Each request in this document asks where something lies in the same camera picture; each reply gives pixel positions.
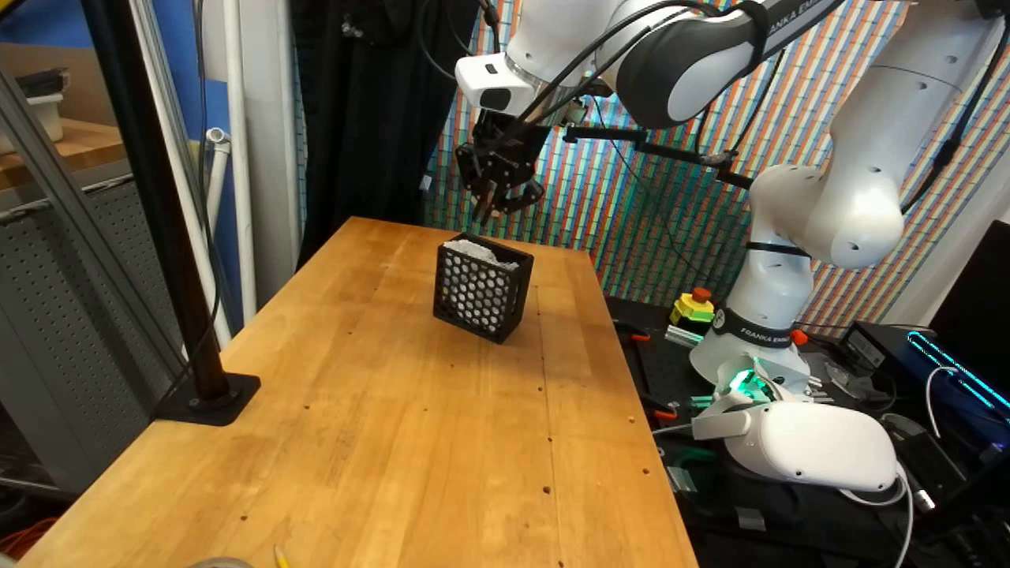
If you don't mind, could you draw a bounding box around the white VR headset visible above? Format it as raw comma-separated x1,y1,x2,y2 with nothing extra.
691,401,901,491

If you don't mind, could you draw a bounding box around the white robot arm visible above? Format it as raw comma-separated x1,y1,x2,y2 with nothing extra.
452,0,1008,381

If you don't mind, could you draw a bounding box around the aluminium frame post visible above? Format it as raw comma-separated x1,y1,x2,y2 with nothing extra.
0,70,188,379

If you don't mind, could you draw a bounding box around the black vertical pole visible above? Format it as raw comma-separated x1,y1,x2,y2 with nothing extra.
83,0,223,396

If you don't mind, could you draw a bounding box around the black perforated basket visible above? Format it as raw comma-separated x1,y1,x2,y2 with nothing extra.
432,234,534,340

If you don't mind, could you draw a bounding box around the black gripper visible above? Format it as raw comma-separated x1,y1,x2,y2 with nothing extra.
454,114,545,219

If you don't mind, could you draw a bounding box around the white towel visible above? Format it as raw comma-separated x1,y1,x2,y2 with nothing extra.
445,239,519,270

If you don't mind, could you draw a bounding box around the red yellow emergency button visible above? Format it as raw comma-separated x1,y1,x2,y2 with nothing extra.
668,287,716,335

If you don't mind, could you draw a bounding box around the black pole base plate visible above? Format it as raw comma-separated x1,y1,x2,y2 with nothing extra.
151,374,258,427

